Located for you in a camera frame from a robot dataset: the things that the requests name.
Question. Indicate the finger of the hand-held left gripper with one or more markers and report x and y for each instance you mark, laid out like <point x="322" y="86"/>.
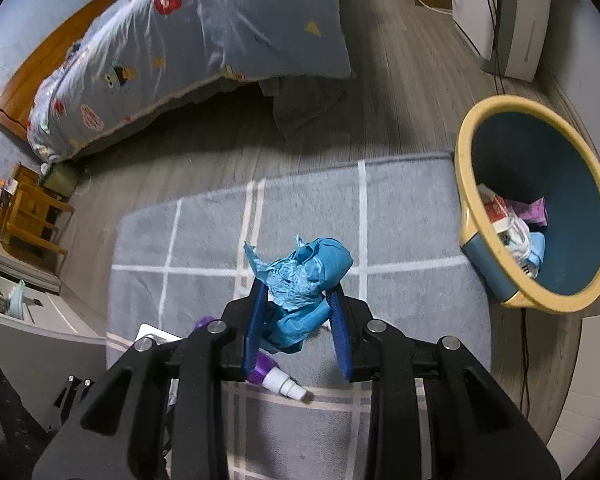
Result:
<point x="75" y="397"/>

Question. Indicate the white cabinet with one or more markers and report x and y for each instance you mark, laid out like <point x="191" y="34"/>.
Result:
<point x="30" y="345"/>

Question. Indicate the yellow blue bin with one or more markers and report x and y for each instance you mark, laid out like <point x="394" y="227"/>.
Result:
<point x="555" y="175"/>

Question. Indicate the teal container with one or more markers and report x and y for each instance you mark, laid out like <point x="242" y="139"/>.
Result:
<point x="17" y="300"/>

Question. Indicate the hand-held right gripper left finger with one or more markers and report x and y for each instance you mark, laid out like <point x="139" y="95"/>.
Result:
<point x="256" y="320"/>

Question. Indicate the grey checked rug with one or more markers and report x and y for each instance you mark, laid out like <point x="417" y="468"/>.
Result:
<point x="405" y="220"/>

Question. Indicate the wooden side table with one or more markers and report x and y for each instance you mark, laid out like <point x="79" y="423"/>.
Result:
<point x="30" y="200"/>

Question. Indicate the green storage box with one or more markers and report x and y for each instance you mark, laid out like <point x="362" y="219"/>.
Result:
<point x="62" y="177"/>

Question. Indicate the purple spray bottle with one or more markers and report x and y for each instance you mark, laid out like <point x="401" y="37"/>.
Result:
<point x="280" y="380"/>

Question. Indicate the wooden bed headboard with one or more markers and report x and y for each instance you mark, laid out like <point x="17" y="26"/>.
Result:
<point x="45" y="60"/>

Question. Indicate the white paper sheet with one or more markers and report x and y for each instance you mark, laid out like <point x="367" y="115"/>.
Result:
<point x="152" y="332"/>

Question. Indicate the clear plastic bag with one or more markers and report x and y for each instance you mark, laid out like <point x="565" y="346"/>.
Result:
<point x="517" y="240"/>

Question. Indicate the purple plastic wrapper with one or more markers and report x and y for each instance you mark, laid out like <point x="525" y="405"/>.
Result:
<point x="530" y="212"/>

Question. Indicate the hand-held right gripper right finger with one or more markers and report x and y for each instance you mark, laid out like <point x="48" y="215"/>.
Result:
<point x="341" y="330"/>

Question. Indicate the light blue cloth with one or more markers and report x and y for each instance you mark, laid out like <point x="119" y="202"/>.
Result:
<point x="536" y="255"/>

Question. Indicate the blue paper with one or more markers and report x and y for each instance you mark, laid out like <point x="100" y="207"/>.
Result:
<point x="300" y="270"/>

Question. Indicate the dark grey bed sheet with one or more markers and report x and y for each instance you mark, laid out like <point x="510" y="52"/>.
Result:
<point x="300" y="105"/>

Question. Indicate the bed with patterned blue quilt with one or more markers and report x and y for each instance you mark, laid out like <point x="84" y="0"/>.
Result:
<point x="220" y="25"/>

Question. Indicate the red white carton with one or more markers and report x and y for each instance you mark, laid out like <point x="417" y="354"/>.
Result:
<point x="492" y="210"/>

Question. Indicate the white air purifier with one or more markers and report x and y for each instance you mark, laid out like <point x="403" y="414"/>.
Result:
<point x="525" y="20"/>

